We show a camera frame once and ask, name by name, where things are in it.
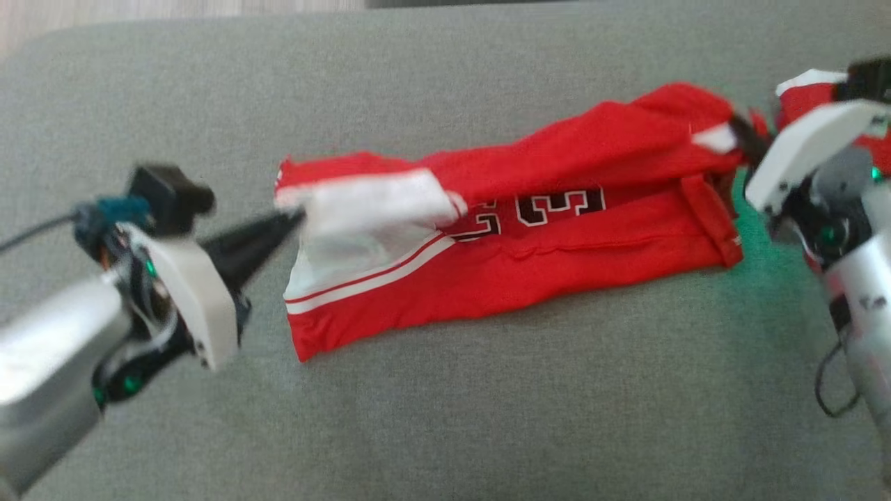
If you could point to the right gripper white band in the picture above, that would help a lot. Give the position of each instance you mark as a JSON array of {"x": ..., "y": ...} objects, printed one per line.
[{"x": 793, "y": 149}]

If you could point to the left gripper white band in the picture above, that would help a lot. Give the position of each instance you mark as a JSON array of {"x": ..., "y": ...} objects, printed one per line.
[{"x": 195, "y": 292}]

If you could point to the red shorts with white stripe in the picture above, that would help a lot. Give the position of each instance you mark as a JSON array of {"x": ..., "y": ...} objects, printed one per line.
[{"x": 807, "y": 97}]

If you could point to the red Bulls 23 jersey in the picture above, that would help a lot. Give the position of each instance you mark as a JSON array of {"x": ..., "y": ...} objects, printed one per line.
[{"x": 529, "y": 264}]

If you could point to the grey fabric sofa seat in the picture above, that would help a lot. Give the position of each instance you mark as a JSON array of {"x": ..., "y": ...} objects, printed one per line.
[{"x": 487, "y": 417}]

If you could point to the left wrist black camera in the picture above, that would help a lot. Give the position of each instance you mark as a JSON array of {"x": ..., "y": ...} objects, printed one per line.
[{"x": 167, "y": 195}]

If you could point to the wrist black camera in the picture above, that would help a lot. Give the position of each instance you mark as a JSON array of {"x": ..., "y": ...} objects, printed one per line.
[
  {"x": 870, "y": 80},
  {"x": 167, "y": 195}
]

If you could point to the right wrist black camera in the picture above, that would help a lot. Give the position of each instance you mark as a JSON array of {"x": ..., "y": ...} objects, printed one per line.
[{"x": 870, "y": 80}]

